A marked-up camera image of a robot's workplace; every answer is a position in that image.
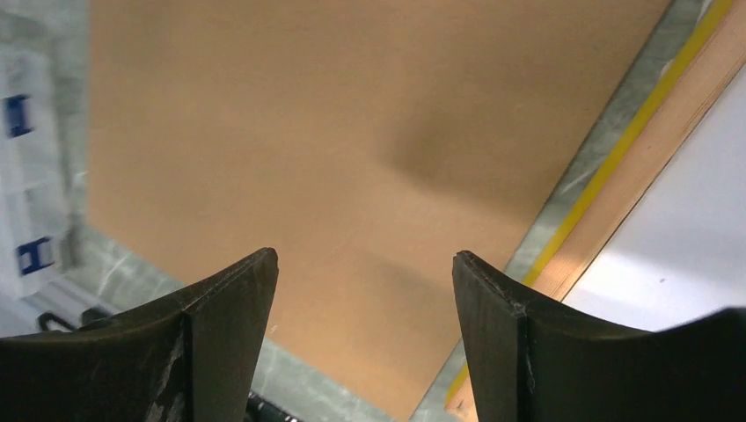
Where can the clear plastic screw box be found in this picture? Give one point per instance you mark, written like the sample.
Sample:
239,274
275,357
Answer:
35,213

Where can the yellow picture frame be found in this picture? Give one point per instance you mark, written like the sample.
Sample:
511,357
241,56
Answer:
708,62

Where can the building photo print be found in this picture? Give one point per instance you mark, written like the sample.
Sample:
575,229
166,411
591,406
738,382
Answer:
680,254

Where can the brown backing board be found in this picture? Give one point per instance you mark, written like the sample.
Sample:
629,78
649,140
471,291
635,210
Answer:
366,141

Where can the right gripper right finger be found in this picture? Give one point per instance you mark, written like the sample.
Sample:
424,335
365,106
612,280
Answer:
532,358

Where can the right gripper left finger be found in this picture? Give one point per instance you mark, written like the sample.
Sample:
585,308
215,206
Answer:
187,356

